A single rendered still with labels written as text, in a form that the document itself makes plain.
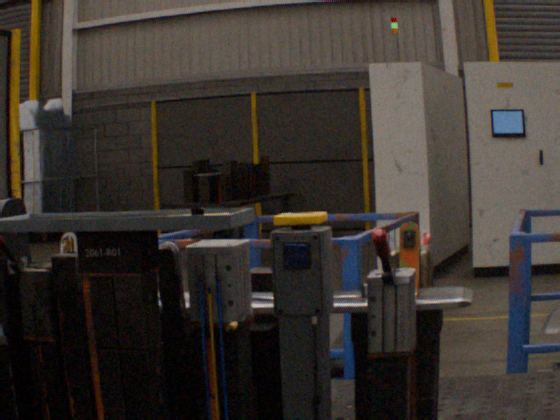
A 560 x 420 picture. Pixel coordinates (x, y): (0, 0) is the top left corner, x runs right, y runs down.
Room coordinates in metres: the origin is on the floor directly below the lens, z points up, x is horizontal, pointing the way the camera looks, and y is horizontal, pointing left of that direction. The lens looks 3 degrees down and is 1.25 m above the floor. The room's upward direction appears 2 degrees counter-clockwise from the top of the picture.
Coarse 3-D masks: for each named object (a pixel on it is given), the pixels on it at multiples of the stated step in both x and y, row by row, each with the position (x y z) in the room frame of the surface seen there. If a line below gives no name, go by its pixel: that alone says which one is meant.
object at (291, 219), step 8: (280, 216) 1.35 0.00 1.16; (288, 216) 1.35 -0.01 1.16; (296, 216) 1.35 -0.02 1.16; (304, 216) 1.34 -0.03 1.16; (312, 216) 1.34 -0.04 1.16; (320, 216) 1.35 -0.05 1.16; (280, 224) 1.35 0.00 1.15; (288, 224) 1.35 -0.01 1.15; (296, 224) 1.35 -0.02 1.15; (304, 224) 1.36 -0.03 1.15
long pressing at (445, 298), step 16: (432, 288) 1.74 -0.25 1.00; (448, 288) 1.72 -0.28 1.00; (464, 288) 1.71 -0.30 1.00; (160, 304) 1.67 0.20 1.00; (256, 304) 1.64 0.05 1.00; (272, 304) 1.64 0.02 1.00; (336, 304) 1.61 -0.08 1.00; (352, 304) 1.61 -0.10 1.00; (416, 304) 1.58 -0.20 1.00; (432, 304) 1.58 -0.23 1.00; (448, 304) 1.57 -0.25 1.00; (464, 304) 1.58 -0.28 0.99
